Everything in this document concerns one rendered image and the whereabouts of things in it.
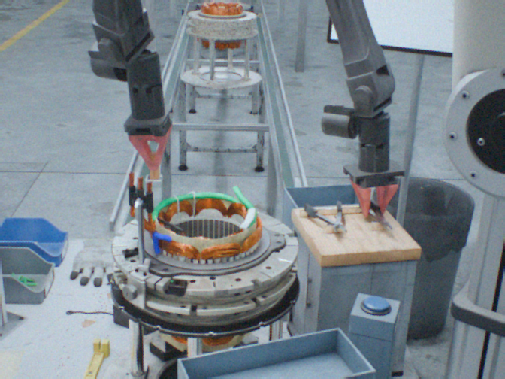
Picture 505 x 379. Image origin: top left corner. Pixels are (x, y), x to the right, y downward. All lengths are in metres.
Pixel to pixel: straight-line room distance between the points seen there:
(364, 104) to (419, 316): 1.76
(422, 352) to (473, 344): 1.97
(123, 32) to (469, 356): 0.68
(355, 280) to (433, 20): 0.97
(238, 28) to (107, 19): 2.22
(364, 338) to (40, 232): 1.02
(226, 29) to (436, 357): 1.64
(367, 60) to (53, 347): 0.85
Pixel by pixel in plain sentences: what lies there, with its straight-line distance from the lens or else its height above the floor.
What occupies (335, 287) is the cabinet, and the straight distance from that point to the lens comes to 1.34.
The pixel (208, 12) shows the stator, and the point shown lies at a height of 1.12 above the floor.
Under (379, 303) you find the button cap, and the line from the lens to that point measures 1.21.
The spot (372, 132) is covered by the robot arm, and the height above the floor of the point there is 1.26.
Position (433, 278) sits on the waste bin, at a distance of 2.89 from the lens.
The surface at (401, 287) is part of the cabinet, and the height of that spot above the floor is 0.98.
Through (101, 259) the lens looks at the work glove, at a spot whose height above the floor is 0.80.
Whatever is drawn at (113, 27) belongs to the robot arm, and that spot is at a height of 1.46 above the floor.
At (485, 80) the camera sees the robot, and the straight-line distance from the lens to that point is 0.82.
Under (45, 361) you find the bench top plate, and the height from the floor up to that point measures 0.78.
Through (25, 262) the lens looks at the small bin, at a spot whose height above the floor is 0.82.
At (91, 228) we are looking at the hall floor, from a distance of 3.82.
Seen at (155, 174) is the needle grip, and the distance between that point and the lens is 1.28.
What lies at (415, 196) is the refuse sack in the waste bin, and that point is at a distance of 3.08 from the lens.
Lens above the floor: 1.67
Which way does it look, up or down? 23 degrees down
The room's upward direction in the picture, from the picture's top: 2 degrees clockwise
